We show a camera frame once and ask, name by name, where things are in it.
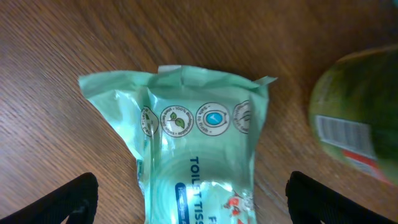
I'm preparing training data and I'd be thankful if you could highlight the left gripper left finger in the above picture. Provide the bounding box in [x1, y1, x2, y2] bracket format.
[1, 172, 98, 224]

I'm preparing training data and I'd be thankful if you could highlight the mint green tissue pack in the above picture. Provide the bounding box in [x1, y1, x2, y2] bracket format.
[79, 65, 272, 224]

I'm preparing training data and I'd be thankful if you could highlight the green lid jar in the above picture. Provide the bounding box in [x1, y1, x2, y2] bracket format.
[308, 45, 397, 185]

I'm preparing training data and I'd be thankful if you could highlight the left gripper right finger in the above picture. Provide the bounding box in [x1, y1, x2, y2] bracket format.
[285, 171, 396, 224]

